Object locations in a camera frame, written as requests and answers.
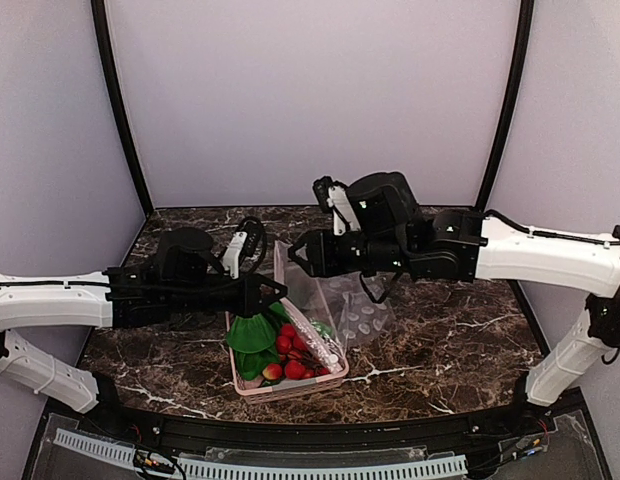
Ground clear zip top bag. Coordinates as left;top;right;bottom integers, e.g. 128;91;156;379
273;240;395;375

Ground green toy cucumber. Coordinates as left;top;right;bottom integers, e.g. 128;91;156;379
310;320;334;339

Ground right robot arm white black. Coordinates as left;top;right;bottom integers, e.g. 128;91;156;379
288;171;620;407

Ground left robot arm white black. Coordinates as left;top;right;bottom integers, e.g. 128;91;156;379
0;218;287;415

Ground green toy bell pepper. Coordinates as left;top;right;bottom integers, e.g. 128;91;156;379
267;302;292;328

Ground toy bok choy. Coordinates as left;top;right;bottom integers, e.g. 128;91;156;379
226;314;277;354

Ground pink plastic basket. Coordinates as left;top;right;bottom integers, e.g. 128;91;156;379
225;313;349;404

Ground red toy strawberry bunch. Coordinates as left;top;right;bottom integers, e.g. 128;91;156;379
261;324;330;384

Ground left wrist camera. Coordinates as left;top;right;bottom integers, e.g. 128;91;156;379
221;216;267;279

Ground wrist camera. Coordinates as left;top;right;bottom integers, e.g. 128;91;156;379
312;176;356;236
221;216;267;279

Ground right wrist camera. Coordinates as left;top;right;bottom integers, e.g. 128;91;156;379
312;176;356;236

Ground white slotted cable duct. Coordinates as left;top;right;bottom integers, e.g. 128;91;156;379
53;428;468;479

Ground black front frame rail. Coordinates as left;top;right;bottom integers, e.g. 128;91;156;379
79;379;555;470

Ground black frame post left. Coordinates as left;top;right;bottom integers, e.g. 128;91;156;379
90;0;155;218

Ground black frame post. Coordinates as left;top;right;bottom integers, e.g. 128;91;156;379
90;0;155;218
474;0;535;211

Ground black frame post right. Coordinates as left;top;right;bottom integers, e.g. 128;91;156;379
474;0;535;211

